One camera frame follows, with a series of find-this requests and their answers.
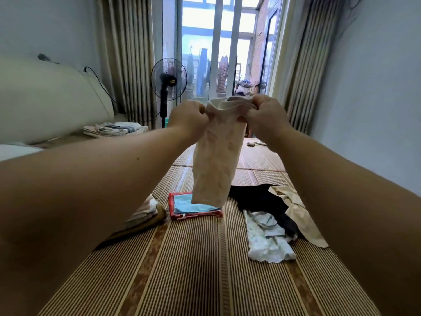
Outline person's right hand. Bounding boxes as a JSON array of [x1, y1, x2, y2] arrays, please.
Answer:
[[245, 94, 294, 150]]

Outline person's left hand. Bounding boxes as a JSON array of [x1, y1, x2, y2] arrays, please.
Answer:
[[167, 100, 211, 146]]

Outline cream patterned pants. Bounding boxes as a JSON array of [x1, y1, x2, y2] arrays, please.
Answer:
[[191, 97, 255, 208]]

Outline black red garment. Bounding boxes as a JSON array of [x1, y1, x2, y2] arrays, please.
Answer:
[[228, 184, 304, 238]]

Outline light blue garment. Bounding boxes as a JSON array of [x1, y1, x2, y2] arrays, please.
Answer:
[[172, 193, 222, 215]]

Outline red patterned garment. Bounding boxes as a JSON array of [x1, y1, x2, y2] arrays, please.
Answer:
[[168, 192, 225, 222]]

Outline tan beige garment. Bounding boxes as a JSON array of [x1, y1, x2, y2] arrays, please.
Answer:
[[268, 185, 330, 249]]

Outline olive tan shorts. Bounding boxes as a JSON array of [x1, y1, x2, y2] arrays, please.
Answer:
[[99, 206, 168, 248]]

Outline white garment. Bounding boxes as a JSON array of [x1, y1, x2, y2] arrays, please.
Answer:
[[243, 209, 297, 265]]

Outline bamboo bed mat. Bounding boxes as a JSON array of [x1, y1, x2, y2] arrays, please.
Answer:
[[36, 131, 384, 316]]

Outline person's right forearm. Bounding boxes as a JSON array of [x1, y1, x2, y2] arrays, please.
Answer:
[[273, 127, 421, 316]]

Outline person's left forearm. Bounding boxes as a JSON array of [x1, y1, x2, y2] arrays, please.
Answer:
[[0, 125, 193, 316]]

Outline cluttered balcony shelf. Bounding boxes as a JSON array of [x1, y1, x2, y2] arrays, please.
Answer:
[[233, 79, 255, 100]]

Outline black standing fan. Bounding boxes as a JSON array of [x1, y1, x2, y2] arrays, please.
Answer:
[[150, 57, 189, 129]]

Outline folded striped blanket stack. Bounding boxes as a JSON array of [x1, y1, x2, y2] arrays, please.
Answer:
[[82, 122, 150, 139]]

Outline beige patterned curtain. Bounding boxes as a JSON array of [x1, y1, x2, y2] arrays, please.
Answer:
[[99, 0, 159, 126], [286, 0, 343, 136]]

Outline sliding glass balcony door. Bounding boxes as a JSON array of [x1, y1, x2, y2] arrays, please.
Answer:
[[161, 0, 284, 104]]

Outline cream padded headboard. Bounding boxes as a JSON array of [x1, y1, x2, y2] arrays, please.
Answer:
[[0, 56, 117, 146]]

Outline black cable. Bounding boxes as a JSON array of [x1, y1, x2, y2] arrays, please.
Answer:
[[82, 65, 120, 110]]

